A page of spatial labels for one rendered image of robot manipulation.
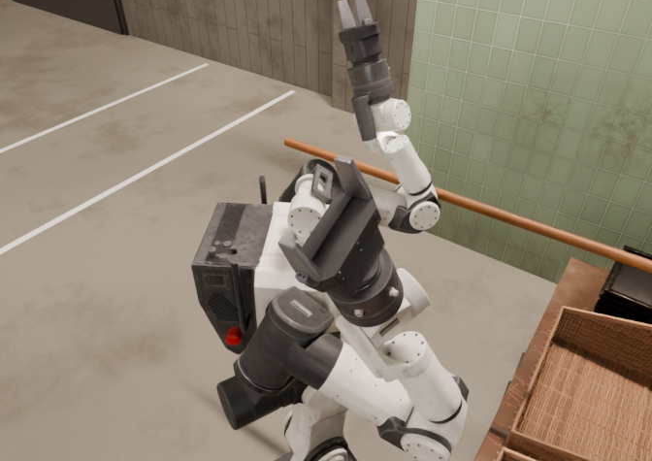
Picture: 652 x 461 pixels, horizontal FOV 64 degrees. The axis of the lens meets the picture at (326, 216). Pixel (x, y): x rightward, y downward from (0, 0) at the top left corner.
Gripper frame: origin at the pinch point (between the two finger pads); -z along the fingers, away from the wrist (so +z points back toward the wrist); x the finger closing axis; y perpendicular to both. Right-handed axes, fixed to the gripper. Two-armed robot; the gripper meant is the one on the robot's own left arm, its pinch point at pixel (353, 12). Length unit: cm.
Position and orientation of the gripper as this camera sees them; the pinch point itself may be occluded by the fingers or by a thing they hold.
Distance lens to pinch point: 117.6
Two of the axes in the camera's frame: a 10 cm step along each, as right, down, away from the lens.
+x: 3.7, 2.2, -9.0
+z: 2.8, 9.0, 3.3
